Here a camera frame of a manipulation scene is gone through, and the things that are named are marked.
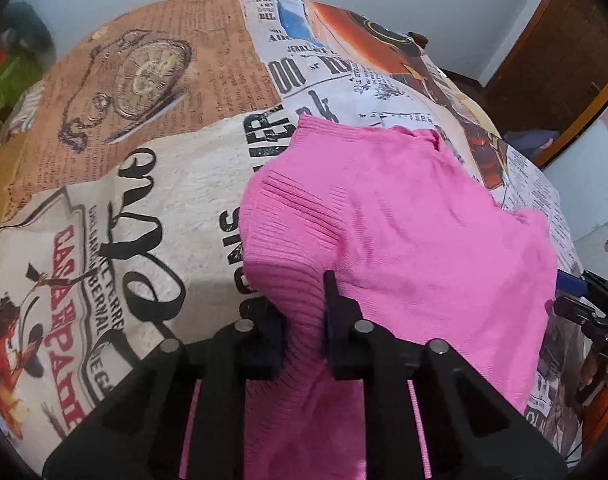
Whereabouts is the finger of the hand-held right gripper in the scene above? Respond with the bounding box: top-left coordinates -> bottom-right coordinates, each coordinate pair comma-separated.
555,269 -> 590,299

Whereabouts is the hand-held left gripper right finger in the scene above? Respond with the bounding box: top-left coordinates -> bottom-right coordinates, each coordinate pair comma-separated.
323,270 -> 570,480

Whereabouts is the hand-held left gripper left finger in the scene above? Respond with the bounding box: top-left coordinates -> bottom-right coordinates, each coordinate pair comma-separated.
41,309 -> 291,480

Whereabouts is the pink knit sweater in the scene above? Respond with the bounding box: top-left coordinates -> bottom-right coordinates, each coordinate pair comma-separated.
179,114 -> 559,480

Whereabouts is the white box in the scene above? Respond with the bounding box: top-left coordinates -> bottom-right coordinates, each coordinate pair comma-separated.
574,216 -> 608,282

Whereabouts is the purple cloth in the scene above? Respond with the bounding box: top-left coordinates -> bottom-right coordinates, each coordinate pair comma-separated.
504,129 -> 562,163

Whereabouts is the printed blanket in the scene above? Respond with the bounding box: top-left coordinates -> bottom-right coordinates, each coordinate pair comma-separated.
0,0 -> 585,461

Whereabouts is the wooden door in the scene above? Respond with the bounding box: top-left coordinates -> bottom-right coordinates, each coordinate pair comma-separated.
484,0 -> 608,169

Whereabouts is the green bag with clutter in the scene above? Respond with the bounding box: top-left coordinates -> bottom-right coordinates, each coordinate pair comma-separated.
0,52 -> 46,136

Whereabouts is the dark grey bag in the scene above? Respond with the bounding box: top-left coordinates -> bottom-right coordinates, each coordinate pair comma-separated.
4,2 -> 56,57

